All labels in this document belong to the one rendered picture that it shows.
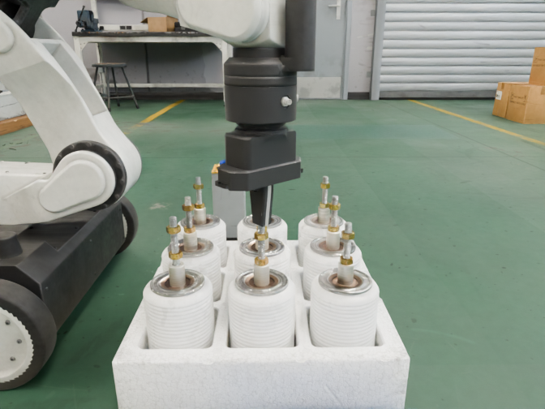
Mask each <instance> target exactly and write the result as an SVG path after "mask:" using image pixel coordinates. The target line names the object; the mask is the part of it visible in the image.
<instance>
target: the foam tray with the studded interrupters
mask: <svg viewBox="0 0 545 409"><path fill-rule="evenodd" d="M237 246H238V241H226V250H227V264H226V267H225V268H221V291H222V292H221V300H219V301H217V302H213V311H214V312H213V313H214V328H215V334H214V339H213V344H212V346H211V347H209V348H206V349H152V350H149V347H148V332H147V325H146V317H145V310H144V299H143V300H142V302H141V304H140V306H139V308H138V310H137V312H136V314H135V317H134V319H133V321H132V322H131V325H130V327H129V329H128V331H127V333H126V335H125V337H124V339H123V340H122V343H121V345H120V347H119V348H118V351H117V353H116V356H115V357H114V360H113V362H112V365H113V370H114V382H115V388H116V394H117V400H118V409H404V406H405V399H406V387H407V379H408V372H409V366H410V357H409V356H408V354H407V351H406V349H405V347H404V345H403V343H402V341H401V339H400V337H399V335H398V332H397V330H396V328H395V326H394V324H393V322H392V320H391V318H390V316H389V314H388V311H387V309H386V307H385V306H384V303H383V301H382V299H381V298H380V297H379V301H378V311H377V319H376V329H375V345H374V346H373V347H314V346H312V345H311V338H310V306H311V301H307V300H305V299H304V298H303V267H300V266H298V240H287V247H288V248H289V250H290V279H291V280H292V282H293V283H294V285H295V329H294V347H287V348H230V326H229V303H228V287H229V284H230V283H231V282H232V280H233V279H234V249H235V248H236V247H237Z"/></svg>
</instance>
